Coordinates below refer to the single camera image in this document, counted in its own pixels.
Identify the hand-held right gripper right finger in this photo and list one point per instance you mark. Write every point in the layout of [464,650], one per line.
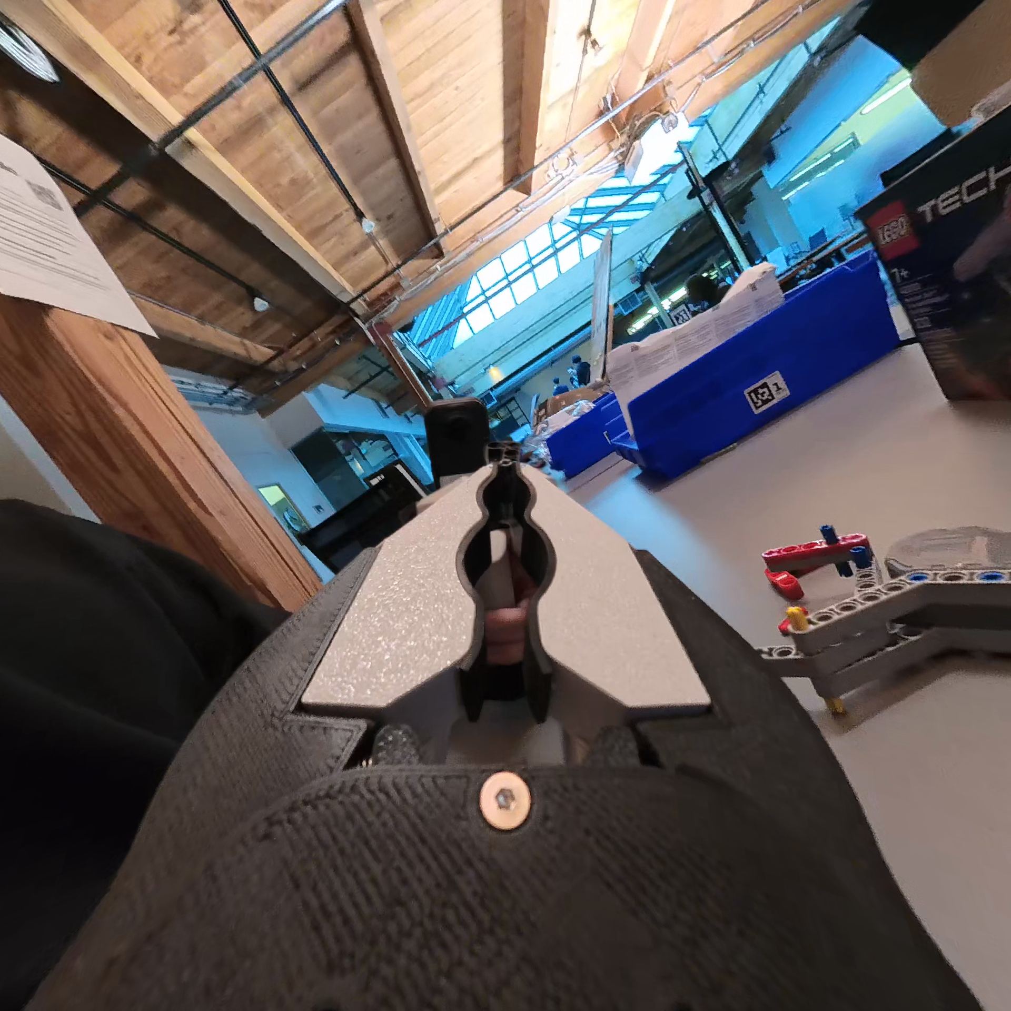
[616,624]

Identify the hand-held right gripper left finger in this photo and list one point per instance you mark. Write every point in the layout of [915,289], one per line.
[387,624]

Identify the red angled lego beam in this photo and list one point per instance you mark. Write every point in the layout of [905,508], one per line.
[783,584]

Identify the grey lego assembly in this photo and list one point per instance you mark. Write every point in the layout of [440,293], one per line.
[892,624]

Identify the black lego set box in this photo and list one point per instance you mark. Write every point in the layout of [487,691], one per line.
[948,276]

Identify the person's left hand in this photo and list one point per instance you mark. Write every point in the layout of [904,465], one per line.
[505,636]

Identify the white paper bag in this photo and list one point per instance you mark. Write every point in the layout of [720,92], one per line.
[687,340]
[750,288]

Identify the person's black sweater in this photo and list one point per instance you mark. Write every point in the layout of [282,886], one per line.
[95,671]

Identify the blue plastic bin white tag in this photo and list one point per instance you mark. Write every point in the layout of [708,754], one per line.
[750,355]

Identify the printed paper sheet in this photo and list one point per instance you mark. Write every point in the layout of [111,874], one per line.
[55,237]

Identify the wooden post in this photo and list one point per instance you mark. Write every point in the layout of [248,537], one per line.
[134,442]

